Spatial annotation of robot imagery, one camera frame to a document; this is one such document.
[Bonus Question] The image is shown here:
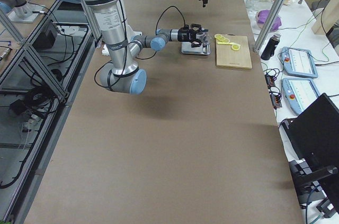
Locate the digital kitchen scale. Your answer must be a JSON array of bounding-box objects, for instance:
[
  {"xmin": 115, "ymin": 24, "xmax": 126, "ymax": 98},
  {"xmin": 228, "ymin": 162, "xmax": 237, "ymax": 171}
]
[{"xmin": 181, "ymin": 42, "xmax": 210, "ymax": 56}]

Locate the lemon slice front left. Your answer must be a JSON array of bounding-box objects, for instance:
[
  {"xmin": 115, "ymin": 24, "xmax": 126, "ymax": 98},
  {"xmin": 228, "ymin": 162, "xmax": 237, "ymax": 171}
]
[{"xmin": 214, "ymin": 34, "xmax": 223, "ymax": 39}]

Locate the yellow plastic knife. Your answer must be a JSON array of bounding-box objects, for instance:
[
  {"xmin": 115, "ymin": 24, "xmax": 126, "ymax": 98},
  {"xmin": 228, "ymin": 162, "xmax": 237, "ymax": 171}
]
[{"xmin": 217, "ymin": 41, "xmax": 238, "ymax": 46}]

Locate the bamboo cutting board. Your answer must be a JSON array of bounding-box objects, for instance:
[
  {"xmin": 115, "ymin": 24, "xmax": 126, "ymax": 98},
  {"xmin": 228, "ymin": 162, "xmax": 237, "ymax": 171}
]
[{"xmin": 215, "ymin": 34, "xmax": 252, "ymax": 69}]

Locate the lemon slice by knife tip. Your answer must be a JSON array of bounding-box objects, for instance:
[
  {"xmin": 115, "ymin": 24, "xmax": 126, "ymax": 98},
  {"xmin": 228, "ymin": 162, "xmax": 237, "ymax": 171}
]
[{"xmin": 231, "ymin": 44, "xmax": 240, "ymax": 51}]

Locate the black water bottle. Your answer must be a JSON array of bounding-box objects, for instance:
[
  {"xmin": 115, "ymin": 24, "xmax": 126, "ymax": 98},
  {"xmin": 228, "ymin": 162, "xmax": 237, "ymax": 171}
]
[{"xmin": 261, "ymin": 33, "xmax": 281, "ymax": 60}]

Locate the blue teach pendant far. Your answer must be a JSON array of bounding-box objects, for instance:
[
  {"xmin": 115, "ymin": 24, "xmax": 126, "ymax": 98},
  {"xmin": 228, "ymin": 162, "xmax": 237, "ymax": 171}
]
[{"xmin": 280, "ymin": 47, "xmax": 318, "ymax": 78}]

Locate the blue teach pendant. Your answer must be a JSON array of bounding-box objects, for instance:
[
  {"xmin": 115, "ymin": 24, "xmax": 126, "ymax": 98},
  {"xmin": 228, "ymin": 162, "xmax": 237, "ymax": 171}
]
[
  {"xmin": 281, "ymin": 78, "xmax": 321, "ymax": 115},
  {"xmin": 280, "ymin": 47, "xmax": 318, "ymax": 78}
]

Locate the blue teach pendant near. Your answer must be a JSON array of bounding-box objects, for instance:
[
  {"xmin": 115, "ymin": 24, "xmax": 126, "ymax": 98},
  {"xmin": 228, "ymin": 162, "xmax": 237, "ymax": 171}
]
[{"xmin": 281, "ymin": 78, "xmax": 321, "ymax": 115}]

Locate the black computer monitor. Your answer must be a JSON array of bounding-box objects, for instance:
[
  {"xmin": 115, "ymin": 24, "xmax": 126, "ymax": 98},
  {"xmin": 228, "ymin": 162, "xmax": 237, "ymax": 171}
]
[{"xmin": 282, "ymin": 93, "xmax": 338, "ymax": 218}]

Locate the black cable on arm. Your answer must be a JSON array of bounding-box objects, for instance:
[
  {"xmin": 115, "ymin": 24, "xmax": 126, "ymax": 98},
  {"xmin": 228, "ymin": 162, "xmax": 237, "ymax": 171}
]
[{"xmin": 94, "ymin": 5, "xmax": 186, "ymax": 88}]

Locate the aluminium frame post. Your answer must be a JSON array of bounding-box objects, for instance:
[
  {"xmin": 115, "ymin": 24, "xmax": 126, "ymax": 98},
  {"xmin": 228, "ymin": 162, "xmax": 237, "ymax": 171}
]
[{"xmin": 253, "ymin": 0, "xmax": 284, "ymax": 53}]

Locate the aluminium side frame rack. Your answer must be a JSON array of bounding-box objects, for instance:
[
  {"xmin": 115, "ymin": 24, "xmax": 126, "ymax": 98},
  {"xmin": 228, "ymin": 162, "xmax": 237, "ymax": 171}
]
[{"xmin": 1, "ymin": 2, "xmax": 95, "ymax": 223}]

